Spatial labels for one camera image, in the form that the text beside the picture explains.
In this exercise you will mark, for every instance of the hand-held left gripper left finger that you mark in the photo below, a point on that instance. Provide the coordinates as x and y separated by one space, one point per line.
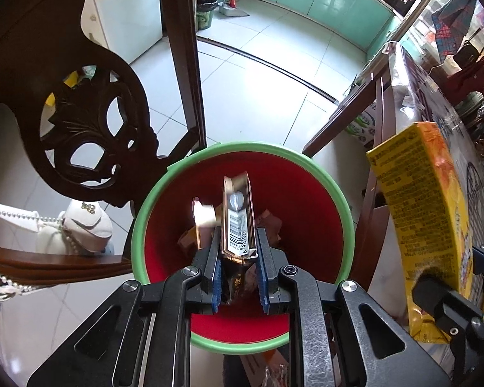
215 290

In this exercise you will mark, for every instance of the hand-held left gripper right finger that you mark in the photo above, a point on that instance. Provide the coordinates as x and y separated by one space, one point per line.
263 290

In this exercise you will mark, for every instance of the brown barcode wrapper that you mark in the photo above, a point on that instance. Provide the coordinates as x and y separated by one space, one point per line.
236 229

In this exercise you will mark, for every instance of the yellow carton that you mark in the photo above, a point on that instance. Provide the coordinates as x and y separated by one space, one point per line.
419 209

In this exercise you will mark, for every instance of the red bin with green rim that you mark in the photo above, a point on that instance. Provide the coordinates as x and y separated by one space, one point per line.
306 209

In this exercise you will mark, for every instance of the black trash bin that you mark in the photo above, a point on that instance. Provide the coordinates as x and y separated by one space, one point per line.
205 18

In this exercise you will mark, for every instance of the brown paper scrap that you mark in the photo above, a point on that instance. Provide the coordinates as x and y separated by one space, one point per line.
271 225
186 242

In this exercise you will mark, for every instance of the gold foil wrapper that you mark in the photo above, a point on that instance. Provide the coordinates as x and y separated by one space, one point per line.
203 217

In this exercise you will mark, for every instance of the orange snack packet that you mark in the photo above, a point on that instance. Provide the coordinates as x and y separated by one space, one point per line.
274 371

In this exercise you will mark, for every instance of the floral tablecloth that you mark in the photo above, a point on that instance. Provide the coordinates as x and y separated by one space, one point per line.
459 129

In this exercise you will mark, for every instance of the red cloth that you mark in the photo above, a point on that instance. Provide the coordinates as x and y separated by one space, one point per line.
468 80

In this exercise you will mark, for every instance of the wooden dining table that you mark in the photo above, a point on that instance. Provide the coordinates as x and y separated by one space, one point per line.
338 125

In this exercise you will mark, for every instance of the white green carton box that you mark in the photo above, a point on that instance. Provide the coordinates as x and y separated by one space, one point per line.
363 123

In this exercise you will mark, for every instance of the plaid umbrella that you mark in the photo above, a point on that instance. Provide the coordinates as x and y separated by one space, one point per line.
451 20

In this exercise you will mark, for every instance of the grey dustpan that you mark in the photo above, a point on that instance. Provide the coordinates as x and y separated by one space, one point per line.
232 11

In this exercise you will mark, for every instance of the white refrigerator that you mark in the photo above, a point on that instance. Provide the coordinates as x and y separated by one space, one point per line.
125 16

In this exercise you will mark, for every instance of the teal kitchen cabinets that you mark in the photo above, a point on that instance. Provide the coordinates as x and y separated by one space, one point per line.
326 0

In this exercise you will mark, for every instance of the carved dark wooden chair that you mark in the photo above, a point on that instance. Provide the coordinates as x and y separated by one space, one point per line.
24 28

